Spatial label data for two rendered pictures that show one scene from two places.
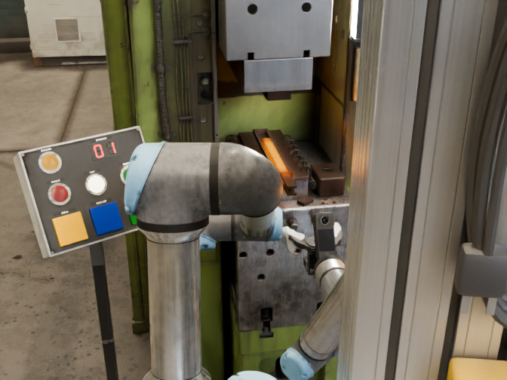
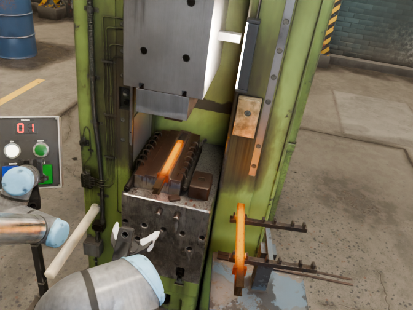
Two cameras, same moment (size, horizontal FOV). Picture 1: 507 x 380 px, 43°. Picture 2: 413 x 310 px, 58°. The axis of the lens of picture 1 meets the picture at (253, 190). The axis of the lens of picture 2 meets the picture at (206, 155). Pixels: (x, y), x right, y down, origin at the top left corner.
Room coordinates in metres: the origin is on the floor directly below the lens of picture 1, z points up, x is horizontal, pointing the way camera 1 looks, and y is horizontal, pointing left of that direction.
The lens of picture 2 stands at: (0.65, -0.60, 1.89)
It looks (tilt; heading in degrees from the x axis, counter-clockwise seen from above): 32 degrees down; 16
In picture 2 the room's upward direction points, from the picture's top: 8 degrees clockwise
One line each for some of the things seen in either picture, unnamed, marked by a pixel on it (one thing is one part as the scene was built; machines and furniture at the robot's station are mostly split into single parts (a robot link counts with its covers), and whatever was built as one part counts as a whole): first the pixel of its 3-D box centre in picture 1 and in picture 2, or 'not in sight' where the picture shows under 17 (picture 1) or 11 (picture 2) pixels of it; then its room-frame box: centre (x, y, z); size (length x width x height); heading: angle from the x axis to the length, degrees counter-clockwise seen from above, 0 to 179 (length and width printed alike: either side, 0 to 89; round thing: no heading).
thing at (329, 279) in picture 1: (342, 295); not in sight; (1.20, -0.20, 0.98); 0.11 x 0.08 x 0.09; 10
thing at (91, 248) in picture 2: not in sight; (93, 246); (1.84, 0.30, 0.36); 0.09 x 0.07 x 0.12; 100
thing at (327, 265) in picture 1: (333, 274); not in sight; (1.28, -0.19, 0.98); 0.08 x 0.05 x 0.08; 100
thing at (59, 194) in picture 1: (59, 194); not in sight; (1.49, 0.50, 1.09); 0.05 x 0.03 x 0.04; 100
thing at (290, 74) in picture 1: (265, 57); (176, 85); (2.00, -0.04, 1.32); 0.42 x 0.20 x 0.10; 10
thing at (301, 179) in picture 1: (264, 162); (169, 157); (2.00, -0.04, 0.96); 0.42 x 0.20 x 0.09; 10
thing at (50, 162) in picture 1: (50, 162); not in sight; (1.52, 0.53, 1.16); 0.05 x 0.03 x 0.04; 100
